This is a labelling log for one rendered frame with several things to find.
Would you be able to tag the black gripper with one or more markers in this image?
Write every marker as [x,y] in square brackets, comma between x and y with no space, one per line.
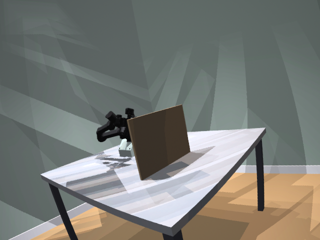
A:
[130,114]

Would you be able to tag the brown flat board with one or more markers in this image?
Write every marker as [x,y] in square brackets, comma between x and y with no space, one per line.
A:
[158,139]

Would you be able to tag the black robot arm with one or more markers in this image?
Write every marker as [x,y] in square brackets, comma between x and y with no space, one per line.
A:
[114,121]

